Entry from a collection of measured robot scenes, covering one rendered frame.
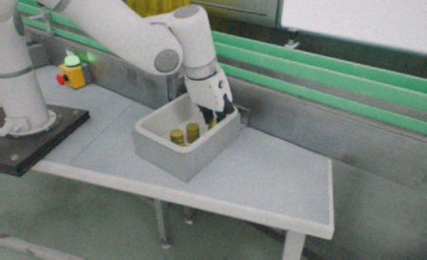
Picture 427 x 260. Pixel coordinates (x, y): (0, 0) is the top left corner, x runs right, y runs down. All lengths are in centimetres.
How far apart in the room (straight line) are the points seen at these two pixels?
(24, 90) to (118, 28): 43
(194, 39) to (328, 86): 33
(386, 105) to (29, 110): 84
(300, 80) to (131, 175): 46
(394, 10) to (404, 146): 31
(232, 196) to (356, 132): 31
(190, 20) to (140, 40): 12
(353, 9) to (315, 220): 51
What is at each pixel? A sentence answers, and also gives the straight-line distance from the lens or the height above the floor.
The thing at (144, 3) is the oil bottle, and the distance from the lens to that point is 104.
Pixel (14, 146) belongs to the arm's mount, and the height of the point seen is 78.
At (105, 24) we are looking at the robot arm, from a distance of 53.
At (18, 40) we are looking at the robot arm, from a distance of 86.
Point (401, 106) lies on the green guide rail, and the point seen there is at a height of 93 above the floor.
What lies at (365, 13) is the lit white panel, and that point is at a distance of 86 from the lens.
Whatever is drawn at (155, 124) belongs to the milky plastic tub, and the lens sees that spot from 79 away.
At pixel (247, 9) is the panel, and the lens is 99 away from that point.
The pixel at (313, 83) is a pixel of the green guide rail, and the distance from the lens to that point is 76.
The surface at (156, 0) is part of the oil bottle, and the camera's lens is 99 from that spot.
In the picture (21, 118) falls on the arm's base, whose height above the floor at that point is 82.
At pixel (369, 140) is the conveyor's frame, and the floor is 84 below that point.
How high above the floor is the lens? 125
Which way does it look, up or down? 34 degrees down
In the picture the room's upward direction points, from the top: straight up
